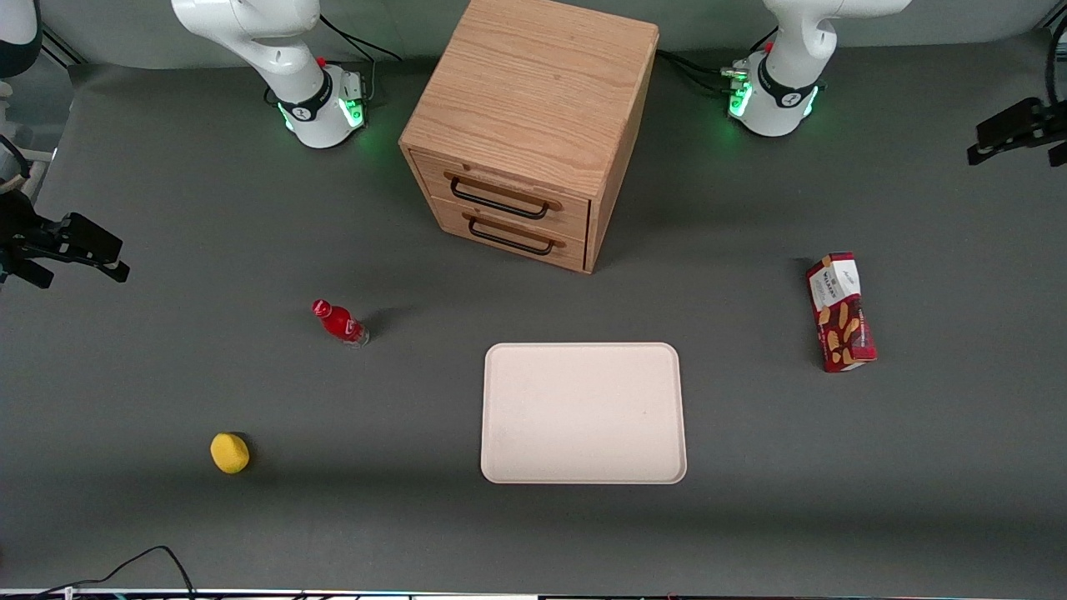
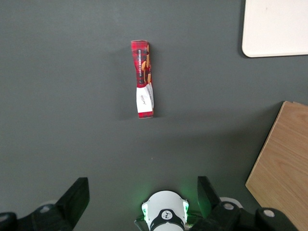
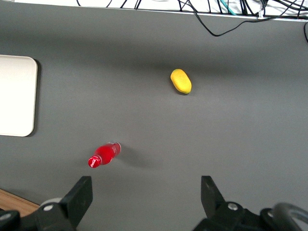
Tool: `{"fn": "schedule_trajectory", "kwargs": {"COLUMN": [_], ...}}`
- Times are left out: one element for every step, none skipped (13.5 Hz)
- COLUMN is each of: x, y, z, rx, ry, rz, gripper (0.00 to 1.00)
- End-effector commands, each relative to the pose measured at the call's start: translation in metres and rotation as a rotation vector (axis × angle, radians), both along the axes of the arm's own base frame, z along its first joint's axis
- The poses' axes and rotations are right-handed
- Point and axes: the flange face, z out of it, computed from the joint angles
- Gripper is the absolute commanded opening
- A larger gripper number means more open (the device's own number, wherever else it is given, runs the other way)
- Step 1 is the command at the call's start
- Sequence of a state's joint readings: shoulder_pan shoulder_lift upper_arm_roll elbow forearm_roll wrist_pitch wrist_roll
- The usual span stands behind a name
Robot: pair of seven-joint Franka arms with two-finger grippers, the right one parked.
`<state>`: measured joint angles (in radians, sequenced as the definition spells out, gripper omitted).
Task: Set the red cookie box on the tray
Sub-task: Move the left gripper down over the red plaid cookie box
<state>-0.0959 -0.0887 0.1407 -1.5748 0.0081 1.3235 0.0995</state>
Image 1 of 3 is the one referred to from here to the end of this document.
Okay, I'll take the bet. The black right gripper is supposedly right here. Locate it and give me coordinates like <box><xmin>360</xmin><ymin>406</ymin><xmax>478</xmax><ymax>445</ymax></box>
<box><xmin>0</xmin><ymin>192</ymin><xmax>131</xmax><ymax>290</ymax></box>

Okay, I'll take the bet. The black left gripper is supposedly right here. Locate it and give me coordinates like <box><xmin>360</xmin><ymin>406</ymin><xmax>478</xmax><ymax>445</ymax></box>
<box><xmin>966</xmin><ymin>97</ymin><xmax>1067</xmax><ymax>168</ymax></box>

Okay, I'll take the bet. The red cookie box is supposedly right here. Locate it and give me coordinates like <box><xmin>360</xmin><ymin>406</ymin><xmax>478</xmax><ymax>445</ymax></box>
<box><xmin>805</xmin><ymin>252</ymin><xmax>878</xmax><ymax>373</ymax></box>

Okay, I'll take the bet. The beige rectangular tray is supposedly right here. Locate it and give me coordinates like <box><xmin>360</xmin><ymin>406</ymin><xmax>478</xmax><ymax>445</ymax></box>
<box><xmin>480</xmin><ymin>342</ymin><xmax>689</xmax><ymax>485</ymax></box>

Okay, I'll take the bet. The yellow lemon toy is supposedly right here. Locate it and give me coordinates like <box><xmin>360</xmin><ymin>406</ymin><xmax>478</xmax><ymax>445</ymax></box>
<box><xmin>209</xmin><ymin>432</ymin><xmax>251</xmax><ymax>475</ymax></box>

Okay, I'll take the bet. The small red soda bottle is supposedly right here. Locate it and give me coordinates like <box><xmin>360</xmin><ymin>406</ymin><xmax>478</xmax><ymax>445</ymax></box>
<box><xmin>311</xmin><ymin>298</ymin><xmax>370</xmax><ymax>348</ymax></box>

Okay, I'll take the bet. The wooden drawer front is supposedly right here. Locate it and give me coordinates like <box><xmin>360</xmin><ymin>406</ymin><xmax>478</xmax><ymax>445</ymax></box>
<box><xmin>411</xmin><ymin>150</ymin><xmax>592</xmax><ymax>243</ymax></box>
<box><xmin>431</xmin><ymin>197</ymin><xmax>588</xmax><ymax>273</ymax></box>

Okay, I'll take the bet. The wooden drawer cabinet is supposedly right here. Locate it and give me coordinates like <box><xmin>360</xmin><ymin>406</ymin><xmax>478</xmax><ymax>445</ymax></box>
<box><xmin>398</xmin><ymin>0</ymin><xmax>660</xmax><ymax>275</ymax></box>

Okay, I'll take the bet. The black hanging cable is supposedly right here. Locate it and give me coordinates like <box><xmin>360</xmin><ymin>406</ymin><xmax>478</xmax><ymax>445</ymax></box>
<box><xmin>1045</xmin><ymin>15</ymin><xmax>1067</xmax><ymax>111</ymax></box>

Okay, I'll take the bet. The black looped table-edge cable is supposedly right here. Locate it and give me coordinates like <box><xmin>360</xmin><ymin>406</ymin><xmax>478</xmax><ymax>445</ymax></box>
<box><xmin>32</xmin><ymin>545</ymin><xmax>198</xmax><ymax>600</ymax></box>

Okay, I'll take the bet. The black arm base cable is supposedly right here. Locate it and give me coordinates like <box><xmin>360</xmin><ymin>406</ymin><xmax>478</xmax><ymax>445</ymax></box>
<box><xmin>657</xmin><ymin>29</ymin><xmax>780</xmax><ymax>94</ymax></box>
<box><xmin>319</xmin><ymin>14</ymin><xmax>403</xmax><ymax>105</ymax></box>

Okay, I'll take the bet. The black drawer handle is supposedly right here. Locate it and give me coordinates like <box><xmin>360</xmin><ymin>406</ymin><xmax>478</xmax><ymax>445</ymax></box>
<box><xmin>462</xmin><ymin>212</ymin><xmax>566</xmax><ymax>256</ymax></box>
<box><xmin>443</xmin><ymin>171</ymin><xmax>562</xmax><ymax>221</ymax></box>

